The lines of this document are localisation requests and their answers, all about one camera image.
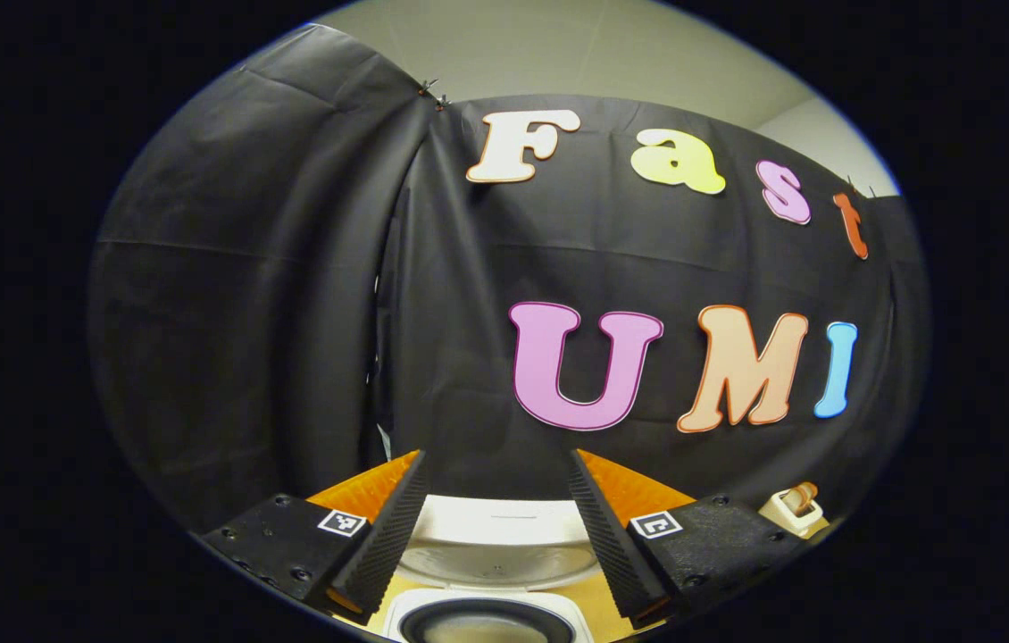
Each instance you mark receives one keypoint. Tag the black backdrop cloth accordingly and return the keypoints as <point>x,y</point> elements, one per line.
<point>245,313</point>

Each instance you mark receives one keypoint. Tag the white toaster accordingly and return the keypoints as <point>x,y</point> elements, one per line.
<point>795,522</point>

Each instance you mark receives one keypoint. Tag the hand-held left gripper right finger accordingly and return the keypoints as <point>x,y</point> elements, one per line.
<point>719,545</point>

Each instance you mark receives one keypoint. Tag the brown toast slice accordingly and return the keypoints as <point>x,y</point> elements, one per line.
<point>799,497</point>

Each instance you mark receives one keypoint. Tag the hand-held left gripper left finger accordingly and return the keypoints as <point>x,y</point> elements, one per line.
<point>290,545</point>

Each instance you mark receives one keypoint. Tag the white rice cooker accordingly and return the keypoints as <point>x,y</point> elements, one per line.
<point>504,522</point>

